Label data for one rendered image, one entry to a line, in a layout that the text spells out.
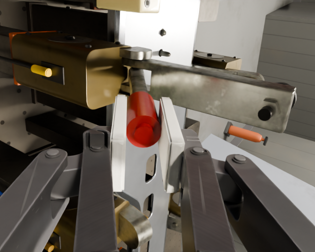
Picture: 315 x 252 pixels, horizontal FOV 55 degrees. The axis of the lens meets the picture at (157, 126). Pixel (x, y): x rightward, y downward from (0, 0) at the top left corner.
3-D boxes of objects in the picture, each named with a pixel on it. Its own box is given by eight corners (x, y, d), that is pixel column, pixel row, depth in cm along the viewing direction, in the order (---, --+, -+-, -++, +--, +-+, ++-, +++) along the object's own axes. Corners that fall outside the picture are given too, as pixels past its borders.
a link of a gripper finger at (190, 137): (188, 174, 13) (254, 176, 13) (175, 127, 18) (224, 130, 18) (184, 202, 14) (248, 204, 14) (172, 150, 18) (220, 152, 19)
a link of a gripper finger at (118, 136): (123, 192, 15) (108, 192, 15) (125, 134, 22) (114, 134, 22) (126, 139, 14) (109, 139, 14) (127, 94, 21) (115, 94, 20)
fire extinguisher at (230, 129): (222, 139, 413) (262, 152, 386) (224, 124, 402) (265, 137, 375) (229, 132, 430) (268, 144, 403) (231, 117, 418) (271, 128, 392)
